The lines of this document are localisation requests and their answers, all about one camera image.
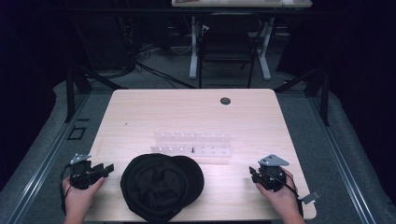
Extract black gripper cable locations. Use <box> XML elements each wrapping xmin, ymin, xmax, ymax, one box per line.
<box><xmin>268</xmin><ymin>173</ymin><xmax>304</xmax><ymax>218</ymax></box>
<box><xmin>59</xmin><ymin>163</ymin><xmax>75</xmax><ymax>217</ymax></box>

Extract black floor cables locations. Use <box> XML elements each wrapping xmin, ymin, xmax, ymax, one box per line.
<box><xmin>134</xmin><ymin>43</ymin><xmax>198</xmax><ymax>90</ymax></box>

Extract black cap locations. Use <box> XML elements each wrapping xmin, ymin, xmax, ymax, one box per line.
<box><xmin>120</xmin><ymin>152</ymin><xmax>205</xmax><ymax>223</ymax></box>

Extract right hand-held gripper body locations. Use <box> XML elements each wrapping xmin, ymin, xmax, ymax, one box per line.
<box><xmin>257</xmin><ymin>153</ymin><xmax>291</xmax><ymax>192</ymax></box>

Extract white-legged desk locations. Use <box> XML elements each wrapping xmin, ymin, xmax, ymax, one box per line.
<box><xmin>171</xmin><ymin>0</ymin><xmax>314</xmax><ymax>81</ymax></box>

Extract black chair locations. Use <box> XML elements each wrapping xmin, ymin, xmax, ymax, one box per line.
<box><xmin>197</xmin><ymin>12</ymin><xmax>263</xmax><ymax>90</ymax></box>

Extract dark curtain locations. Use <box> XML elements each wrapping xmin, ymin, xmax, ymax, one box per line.
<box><xmin>0</xmin><ymin>0</ymin><xmax>68</xmax><ymax>191</ymax></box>
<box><xmin>276</xmin><ymin>0</ymin><xmax>396</xmax><ymax>203</ymax></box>

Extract black metal stand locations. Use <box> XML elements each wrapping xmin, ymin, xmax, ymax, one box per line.
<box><xmin>64</xmin><ymin>61</ymin><xmax>129</xmax><ymax>123</ymax></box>
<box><xmin>273</xmin><ymin>66</ymin><xmax>331</xmax><ymax>127</ymax></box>

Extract person's left hand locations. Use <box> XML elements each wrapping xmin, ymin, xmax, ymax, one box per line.
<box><xmin>62</xmin><ymin>175</ymin><xmax>106</xmax><ymax>218</ymax></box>

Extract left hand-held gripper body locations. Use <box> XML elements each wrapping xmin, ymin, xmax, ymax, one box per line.
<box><xmin>68</xmin><ymin>152</ymin><xmax>106</xmax><ymax>190</ymax></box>

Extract aluminium floor rail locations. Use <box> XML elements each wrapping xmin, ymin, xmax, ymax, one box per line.
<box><xmin>305</xmin><ymin>92</ymin><xmax>378</xmax><ymax>224</ymax></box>
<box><xmin>5</xmin><ymin>92</ymin><xmax>92</xmax><ymax>224</ymax></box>

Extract person's right hand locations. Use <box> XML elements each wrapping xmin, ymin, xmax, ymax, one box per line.
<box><xmin>255</xmin><ymin>168</ymin><xmax>302</xmax><ymax>217</ymax></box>

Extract clear plastic rack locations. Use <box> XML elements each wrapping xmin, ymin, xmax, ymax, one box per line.
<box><xmin>149</xmin><ymin>131</ymin><xmax>233</xmax><ymax>159</ymax></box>

